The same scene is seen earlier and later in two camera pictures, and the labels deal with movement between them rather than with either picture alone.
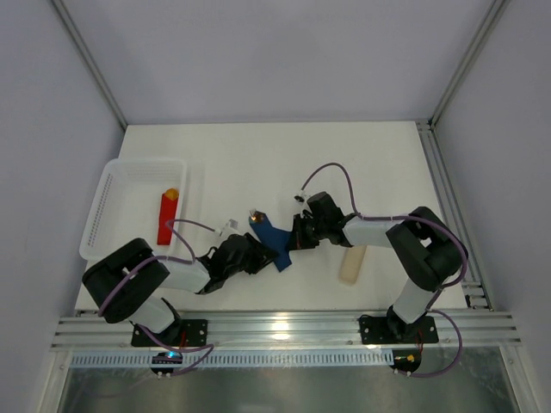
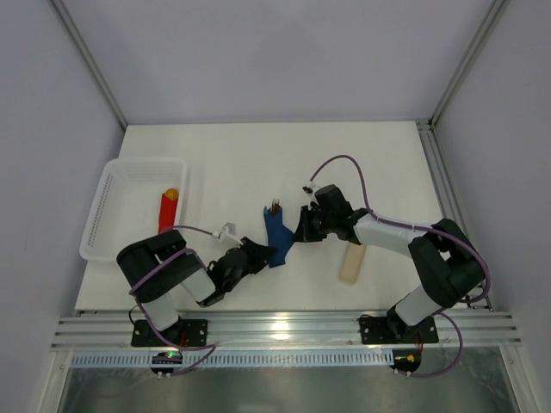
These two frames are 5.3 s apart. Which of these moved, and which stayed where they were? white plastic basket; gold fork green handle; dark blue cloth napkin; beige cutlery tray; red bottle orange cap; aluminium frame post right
Moved: gold fork green handle; dark blue cloth napkin
Stayed: aluminium frame post right; beige cutlery tray; red bottle orange cap; white plastic basket
